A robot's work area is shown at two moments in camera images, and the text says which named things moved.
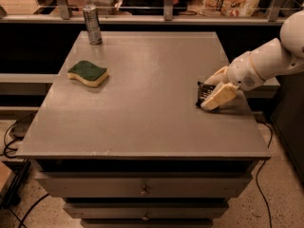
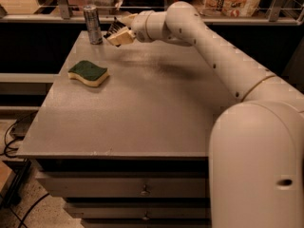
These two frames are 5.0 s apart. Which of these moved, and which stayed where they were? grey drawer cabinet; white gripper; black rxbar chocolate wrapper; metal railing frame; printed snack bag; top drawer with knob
Moved: black rxbar chocolate wrapper; white gripper
Stayed: grey drawer cabinet; top drawer with knob; printed snack bag; metal railing frame
